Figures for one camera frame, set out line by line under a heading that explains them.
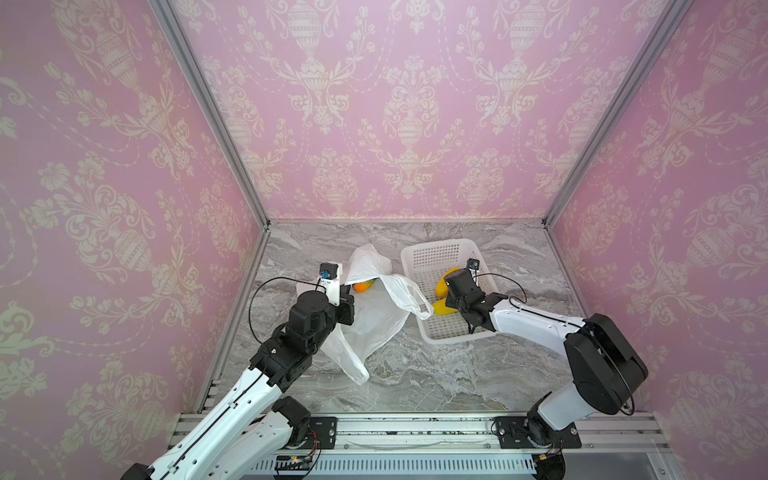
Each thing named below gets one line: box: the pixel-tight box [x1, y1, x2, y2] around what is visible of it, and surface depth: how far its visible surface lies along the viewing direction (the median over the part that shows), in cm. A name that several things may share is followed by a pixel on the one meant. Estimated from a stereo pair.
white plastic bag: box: [320, 244, 434, 385], surface depth 81 cm
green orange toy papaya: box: [352, 280, 375, 293], surface depth 101 cm
